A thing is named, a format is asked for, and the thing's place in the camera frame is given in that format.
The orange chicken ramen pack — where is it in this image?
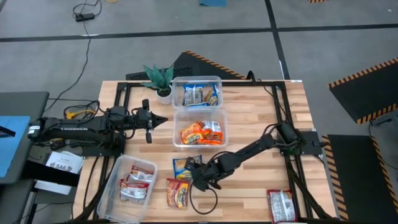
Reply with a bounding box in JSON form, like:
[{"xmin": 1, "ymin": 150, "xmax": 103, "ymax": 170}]
[
  {"xmin": 195, "ymin": 132, "xmax": 224, "ymax": 146},
  {"xmin": 180, "ymin": 121, "xmax": 205, "ymax": 146},
  {"xmin": 203, "ymin": 119, "xmax": 223, "ymax": 134}
]

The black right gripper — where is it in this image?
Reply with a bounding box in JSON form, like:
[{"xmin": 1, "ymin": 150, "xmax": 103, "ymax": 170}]
[{"xmin": 185, "ymin": 157, "xmax": 229, "ymax": 192}]

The black hazard striped mat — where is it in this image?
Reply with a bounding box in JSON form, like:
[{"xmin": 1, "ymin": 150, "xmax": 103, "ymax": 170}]
[{"xmin": 322, "ymin": 134, "xmax": 398, "ymax": 224}]

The blue soy sauce ramen pack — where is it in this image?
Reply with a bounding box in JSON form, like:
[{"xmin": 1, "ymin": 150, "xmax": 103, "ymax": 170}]
[
  {"xmin": 172, "ymin": 154, "xmax": 203, "ymax": 182},
  {"xmin": 182, "ymin": 83, "xmax": 205, "ymax": 107},
  {"xmin": 203, "ymin": 83, "xmax": 220, "ymax": 106}
]

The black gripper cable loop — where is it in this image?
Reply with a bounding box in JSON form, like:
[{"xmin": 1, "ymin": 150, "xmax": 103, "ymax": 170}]
[{"xmin": 188, "ymin": 183, "xmax": 219, "ymax": 215}]

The red beef ramen pack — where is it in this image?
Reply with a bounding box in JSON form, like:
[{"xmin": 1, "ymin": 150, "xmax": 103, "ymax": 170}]
[
  {"xmin": 129, "ymin": 164, "xmax": 155, "ymax": 185},
  {"xmin": 119, "ymin": 179, "xmax": 149, "ymax": 205},
  {"xmin": 266, "ymin": 189, "xmax": 298, "ymax": 224},
  {"xmin": 165, "ymin": 177, "xmax": 190, "ymax": 208}
]

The black metal table frame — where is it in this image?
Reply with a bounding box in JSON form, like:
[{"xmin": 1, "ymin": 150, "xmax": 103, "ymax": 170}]
[{"xmin": 73, "ymin": 80, "xmax": 338, "ymax": 224}]

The black hazard striped ramp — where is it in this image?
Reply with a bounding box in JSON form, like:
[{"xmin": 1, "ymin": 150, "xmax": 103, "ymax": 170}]
[
  {"xmin": 125, "ymin": 50, "xmax": 248, "ymax": 81},
  {"xmin": 328, "ymin": 57, "xmax": 398, "ymax": 125}
]

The green plant in white pot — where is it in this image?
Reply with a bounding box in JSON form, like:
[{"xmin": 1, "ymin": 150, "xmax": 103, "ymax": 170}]
[{"xmin": 140, "ymin": 63, "xmax": 175, "ymax": 105}]

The black floor cable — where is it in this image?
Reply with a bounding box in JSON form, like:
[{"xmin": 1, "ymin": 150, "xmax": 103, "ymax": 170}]
[{"xmin": 43, "ymin": 21, "xmax": 93, "ymax": 113}]

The yellow plug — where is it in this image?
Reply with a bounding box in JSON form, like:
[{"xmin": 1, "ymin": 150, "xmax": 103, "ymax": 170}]
[{"xmin": 64, "ymin": 109, "xmax": 96, "ymax": 121}]

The black power adapter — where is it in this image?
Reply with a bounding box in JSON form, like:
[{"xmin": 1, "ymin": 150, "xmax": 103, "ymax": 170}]
[{"xmin": 74, "ymin": 12, "xmax": 96, "ymax": 22}]

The blue sheet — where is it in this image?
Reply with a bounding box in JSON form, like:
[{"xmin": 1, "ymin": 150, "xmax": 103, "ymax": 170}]
[{"xmin": 0, "ymin": 115, "xmax": 31, "ymax": 179}]

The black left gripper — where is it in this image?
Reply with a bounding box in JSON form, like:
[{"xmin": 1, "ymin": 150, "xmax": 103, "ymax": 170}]
[{"xmin": 134, "ymin": 99, "xmax": 169, "ymax": 144}]

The plain white paper sheet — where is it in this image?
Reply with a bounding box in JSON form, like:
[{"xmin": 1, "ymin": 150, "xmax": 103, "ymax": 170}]
[{"xmin": 34, "ymin": 180, "xmax": 74, "ymax": 196}]

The clear plastic bin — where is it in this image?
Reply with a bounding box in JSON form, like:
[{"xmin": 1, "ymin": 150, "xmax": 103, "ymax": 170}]
[
  {"xmin": 96, "ymin": 154, "xmax": 159, "ymax": 224},
  {"xmin": 172, "ymin": 108, "xmax": 229, "ymax": 149},
  {"xmin": 171, "ymin": 75, "xmax": 224, "ymax": 110}
]

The dark grey desk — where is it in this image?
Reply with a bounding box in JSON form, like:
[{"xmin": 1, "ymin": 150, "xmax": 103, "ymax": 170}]
[{"xmin": 0, "ymin": 91, "xmax": 50, "ymax": 186}]

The printed white paper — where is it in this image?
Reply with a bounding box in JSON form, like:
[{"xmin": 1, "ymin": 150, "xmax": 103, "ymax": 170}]
[{"xmin": 45, "ymin": 151, "xmax": 85, "ymax": 175}]

